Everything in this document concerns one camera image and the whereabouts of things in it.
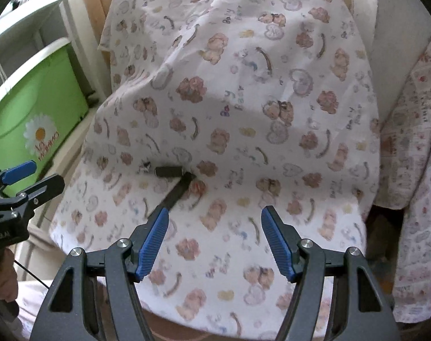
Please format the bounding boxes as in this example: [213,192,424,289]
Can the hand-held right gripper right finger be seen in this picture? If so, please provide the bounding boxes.
[261,206,401,341]

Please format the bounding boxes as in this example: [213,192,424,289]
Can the person's left hand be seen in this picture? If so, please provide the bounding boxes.
[0,248,20,304]

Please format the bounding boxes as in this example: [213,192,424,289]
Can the white box lid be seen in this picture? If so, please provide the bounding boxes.
[0,37,72,103]

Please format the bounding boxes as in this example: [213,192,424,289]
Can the black spoon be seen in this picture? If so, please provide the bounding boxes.
[150,165,198,219]

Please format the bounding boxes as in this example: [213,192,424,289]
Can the printed pink pillow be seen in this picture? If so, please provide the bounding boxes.
[373,36,431,324]

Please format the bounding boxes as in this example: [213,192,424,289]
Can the green storage box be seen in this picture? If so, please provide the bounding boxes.
[0,39,90,192]

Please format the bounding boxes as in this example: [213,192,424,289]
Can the bear print cloth cover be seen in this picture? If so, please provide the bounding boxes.
[49,0,381,338]

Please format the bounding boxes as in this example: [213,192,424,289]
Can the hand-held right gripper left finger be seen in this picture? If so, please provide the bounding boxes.
[29,208,170,341]

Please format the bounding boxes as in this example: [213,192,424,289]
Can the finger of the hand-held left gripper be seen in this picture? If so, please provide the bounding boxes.
[0,161,37,196]
[10,174,65,217]

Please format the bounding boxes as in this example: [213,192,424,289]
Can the thin black cable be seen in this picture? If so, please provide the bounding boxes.
[13,261,51,290]

